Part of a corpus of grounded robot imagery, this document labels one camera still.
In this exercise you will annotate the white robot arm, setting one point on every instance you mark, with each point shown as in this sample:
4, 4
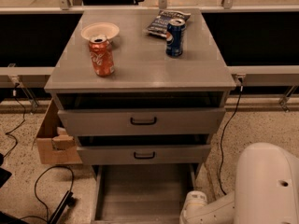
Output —
266, 191

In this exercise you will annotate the orange coca-cola can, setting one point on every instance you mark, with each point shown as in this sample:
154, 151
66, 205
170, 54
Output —
101, 55

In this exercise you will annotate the grey bottom drawer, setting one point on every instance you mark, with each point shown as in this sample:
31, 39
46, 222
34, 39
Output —
141, 194

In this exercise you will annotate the black stand leg left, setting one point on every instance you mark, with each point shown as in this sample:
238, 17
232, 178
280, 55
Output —
67, 201

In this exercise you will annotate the grey drawer cabinet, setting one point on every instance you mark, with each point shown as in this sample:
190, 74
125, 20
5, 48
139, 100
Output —
144, 77

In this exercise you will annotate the blue pepsi can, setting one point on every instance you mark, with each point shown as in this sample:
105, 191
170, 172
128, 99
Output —
174, 37

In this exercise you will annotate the brown cardboard box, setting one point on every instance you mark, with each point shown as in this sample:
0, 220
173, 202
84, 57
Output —
54, 145

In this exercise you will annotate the grey drawer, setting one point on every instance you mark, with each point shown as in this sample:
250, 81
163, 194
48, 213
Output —
119, 155
141, 194
109, 122

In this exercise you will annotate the blue chip bag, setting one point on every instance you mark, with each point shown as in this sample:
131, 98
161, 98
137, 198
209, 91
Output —
159, 25

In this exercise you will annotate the white paper bowl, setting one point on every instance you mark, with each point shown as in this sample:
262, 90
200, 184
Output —
110, 30

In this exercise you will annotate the grey top drawer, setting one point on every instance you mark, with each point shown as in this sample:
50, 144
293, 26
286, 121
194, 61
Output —
109, 122

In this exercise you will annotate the grey middle drawer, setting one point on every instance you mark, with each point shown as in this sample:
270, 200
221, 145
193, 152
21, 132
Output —
119, 155

